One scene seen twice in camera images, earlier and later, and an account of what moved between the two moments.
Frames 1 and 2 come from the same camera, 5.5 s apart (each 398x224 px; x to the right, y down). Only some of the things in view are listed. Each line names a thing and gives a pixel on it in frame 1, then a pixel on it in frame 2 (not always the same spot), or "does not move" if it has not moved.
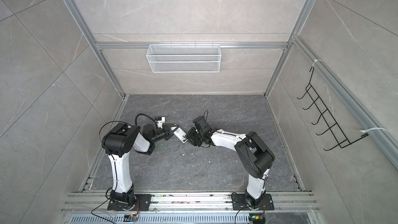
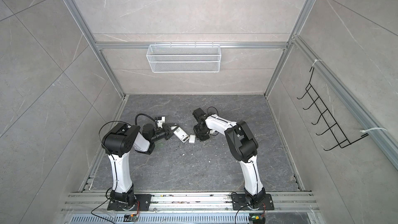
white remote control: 181,134 does not move
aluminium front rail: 99,201 does not move
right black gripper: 189,137 to 201,138
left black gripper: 167,128 does not move
